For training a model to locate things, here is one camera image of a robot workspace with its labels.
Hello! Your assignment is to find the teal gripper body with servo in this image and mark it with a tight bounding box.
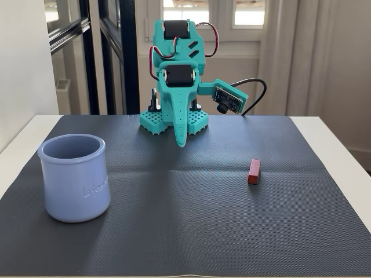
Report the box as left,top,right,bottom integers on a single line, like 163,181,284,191
158,61,201,92

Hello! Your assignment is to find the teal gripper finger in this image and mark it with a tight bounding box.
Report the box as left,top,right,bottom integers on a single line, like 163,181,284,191
161,86,201,148

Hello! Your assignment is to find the red wooden block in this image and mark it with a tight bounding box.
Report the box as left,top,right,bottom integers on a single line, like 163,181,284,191
246,158,261,185

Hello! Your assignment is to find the teal perforated robot base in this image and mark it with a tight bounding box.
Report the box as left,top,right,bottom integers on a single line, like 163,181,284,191
139,109,209,137

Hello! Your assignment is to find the blue ceramic pot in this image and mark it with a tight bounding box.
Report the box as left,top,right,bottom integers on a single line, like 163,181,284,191
37,133,112,224

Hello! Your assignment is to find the white framed window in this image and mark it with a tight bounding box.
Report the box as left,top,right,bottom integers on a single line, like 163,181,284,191
162,0,266,30

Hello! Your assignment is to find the dark grey textured mat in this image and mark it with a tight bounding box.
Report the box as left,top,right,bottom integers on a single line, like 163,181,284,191
0,114,366,278

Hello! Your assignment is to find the white curtain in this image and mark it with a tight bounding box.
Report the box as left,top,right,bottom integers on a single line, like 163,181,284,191
254,0,371,117

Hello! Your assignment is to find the red black servo wire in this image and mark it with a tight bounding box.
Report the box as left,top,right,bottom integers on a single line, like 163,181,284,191
148,36,176,81
196,22,220,57

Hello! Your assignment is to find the black metal door frame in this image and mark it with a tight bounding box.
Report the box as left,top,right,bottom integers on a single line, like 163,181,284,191
48,0,140,115

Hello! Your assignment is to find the wrist camera module teal mount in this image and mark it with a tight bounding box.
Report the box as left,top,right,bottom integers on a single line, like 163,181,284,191
197,78,250,115

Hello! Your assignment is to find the black camera cable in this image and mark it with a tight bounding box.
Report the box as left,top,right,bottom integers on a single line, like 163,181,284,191
230,78,268,117

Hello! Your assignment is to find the white wall vent grille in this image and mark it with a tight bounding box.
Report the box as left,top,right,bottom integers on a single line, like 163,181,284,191
56,78,71,92

